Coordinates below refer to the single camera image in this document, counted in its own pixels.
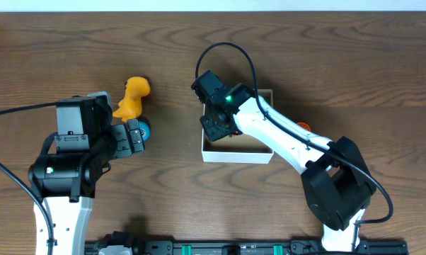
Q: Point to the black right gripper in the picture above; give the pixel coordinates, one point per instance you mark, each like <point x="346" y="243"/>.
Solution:
<point x="215" y="125"/>

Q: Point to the blue ball with face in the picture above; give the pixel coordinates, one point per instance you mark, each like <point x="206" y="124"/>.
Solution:
<point x="144" y="130"/>

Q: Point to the white cardboard box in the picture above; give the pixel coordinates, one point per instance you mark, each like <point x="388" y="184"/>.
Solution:
<point x="235" y="149"/>

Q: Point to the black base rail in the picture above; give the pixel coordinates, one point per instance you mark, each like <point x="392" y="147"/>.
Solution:
<point x="124" y="243"/>

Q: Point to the orange toy dinosaur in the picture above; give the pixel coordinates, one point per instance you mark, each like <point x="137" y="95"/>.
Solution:
<point x="130" y="107"/>

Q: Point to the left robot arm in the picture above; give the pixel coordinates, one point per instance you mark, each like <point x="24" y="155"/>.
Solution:
<point x="64" y="178"/>

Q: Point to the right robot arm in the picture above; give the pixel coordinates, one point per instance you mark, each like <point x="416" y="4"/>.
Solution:
<point x="336" y="181"/>

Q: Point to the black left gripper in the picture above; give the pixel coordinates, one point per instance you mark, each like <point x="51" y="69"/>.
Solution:
<point x="127" y="140"/>

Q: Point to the orange round disc toy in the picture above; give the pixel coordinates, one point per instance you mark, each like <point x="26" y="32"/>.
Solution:
<point x="304" y="126"/>

